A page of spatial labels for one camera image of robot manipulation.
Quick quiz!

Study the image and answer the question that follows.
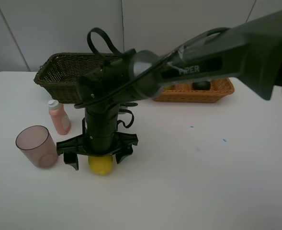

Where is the dark purple mangosteen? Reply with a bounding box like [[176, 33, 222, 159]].
[[192, 81, 211, 91]]

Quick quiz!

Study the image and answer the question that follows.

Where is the orange wicker basket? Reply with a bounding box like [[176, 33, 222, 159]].
[[153, 78, 235, 103]]

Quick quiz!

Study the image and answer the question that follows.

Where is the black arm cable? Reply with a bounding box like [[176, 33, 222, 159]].
[[73, 27, 230, 130]]

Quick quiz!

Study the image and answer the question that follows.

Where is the pink bottle white cap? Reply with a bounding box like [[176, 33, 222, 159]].
[[47, 99, 71, 135]]

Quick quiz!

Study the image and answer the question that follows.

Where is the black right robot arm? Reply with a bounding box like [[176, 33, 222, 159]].
[[56, 10, 282, 169]]

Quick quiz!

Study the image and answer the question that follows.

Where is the translucent pink plastic cup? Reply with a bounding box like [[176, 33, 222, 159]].
[[15, 126, 58, 169]]

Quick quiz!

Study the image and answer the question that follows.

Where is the yellow lemon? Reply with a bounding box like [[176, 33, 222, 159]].
[[88, 155, 113, 176]]

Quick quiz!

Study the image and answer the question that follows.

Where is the dark brown wicker basket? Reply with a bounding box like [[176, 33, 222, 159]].
[[33, 52, 122, 105]]

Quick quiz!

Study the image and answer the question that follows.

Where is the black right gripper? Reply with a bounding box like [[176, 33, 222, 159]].
[[56, 107, 138, 171]]

